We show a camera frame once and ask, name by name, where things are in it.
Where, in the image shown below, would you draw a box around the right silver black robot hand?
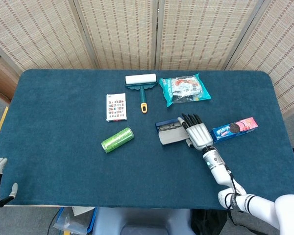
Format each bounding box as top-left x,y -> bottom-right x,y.
177,113 -> 214,150

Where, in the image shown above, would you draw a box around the blue glasses case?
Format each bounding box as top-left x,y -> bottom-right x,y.
155,118 -> 191,146

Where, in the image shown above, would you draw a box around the black eyeglasses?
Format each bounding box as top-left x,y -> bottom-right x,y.
159,123 -> 184,131

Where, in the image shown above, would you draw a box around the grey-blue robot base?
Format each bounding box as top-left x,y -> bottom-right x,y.
93,208 -> 194,235

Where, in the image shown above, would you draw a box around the blue pink Oreo box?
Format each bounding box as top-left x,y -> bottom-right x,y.
210,117 -> 259,144

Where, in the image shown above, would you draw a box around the white card pack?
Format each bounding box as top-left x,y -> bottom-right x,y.
105,93 -> 127,122

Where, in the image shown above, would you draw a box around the teal snack bag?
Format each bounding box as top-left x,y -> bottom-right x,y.
158,73 -> 212,108

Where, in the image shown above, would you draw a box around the blue tablecloth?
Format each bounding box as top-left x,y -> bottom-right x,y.
0,69 -> 294,211

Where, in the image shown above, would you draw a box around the teal lint roller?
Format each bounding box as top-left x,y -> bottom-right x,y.
124,73 -> 159,114

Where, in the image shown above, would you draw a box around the green drink can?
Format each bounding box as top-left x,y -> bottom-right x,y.
100,127 -> 135,154

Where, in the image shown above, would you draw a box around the clear plastic bag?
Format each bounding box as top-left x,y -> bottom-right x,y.
52,212 -> 89,235

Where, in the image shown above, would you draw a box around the white paper sheet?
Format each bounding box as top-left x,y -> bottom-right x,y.
72,207 -> 96,216

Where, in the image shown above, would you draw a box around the blue plastic bin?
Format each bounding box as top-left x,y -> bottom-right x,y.
55,207 -> 98,235

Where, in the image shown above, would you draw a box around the woven folding screen panel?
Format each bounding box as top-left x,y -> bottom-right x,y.
73,0 -> 160,71
155,0 -> 265,71
224,0 -> 294,116
0,0 -> 98,71

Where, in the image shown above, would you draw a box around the brown wooden door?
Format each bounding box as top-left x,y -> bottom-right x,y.
0,46 -> 20,104

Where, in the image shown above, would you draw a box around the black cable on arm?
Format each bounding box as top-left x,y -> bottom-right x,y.
222,163 -> 242,211

